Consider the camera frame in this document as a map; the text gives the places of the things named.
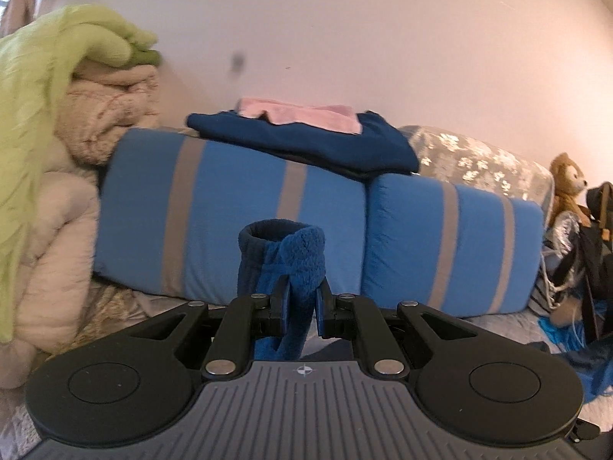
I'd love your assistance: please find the right blue striped cushion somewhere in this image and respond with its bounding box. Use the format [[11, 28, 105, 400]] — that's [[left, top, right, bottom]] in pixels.
[[361, 173, 544, 318]]

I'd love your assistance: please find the blue striped cushion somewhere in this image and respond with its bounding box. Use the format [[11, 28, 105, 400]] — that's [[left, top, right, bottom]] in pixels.
[[93, 129, 366, 305], [361, 173, 544, 318]]

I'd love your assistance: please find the left blue striped cushion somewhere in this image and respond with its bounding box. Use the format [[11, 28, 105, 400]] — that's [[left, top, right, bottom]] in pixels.
[[93, 129, 366, 305]]

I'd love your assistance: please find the silver floral cushion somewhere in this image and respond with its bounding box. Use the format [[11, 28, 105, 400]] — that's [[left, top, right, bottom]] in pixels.
[[399, 126, 554, 218]]

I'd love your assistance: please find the black white striped cloth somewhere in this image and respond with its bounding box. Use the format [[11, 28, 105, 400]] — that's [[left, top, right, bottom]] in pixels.
[[528, 242, 567, 317]]

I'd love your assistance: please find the black bag with straps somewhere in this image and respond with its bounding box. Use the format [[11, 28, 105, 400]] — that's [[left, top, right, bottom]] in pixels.
[[553, 182, 612, 344]]

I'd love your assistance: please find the dark blue folded garment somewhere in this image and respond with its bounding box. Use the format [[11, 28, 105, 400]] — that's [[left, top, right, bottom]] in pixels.
[[186, 110, 420, 181]]

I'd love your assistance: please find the cream folded duvet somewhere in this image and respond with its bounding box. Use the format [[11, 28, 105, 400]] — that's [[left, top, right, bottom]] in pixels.
[[1, 60, 159, 389]]

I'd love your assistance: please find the brown teddy bear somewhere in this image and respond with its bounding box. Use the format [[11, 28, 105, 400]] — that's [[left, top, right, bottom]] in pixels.
[[549, 153, 591, 227]]

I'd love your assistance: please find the blue fleece jacket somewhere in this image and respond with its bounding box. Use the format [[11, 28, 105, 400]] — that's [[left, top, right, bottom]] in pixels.
[[237, 219, 326, 361]]

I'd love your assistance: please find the green fleece blanket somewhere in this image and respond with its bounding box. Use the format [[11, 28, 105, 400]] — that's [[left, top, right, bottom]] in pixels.
[[1, 4, 158, 343]]

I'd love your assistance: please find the pink folded cloth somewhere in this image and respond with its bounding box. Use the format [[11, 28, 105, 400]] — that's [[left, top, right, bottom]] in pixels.
[[237, 98, 362, 135]]

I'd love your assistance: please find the blue coiled cable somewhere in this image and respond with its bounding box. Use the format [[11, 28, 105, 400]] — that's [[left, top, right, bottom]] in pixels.
[[538, 291, 613, 403]]

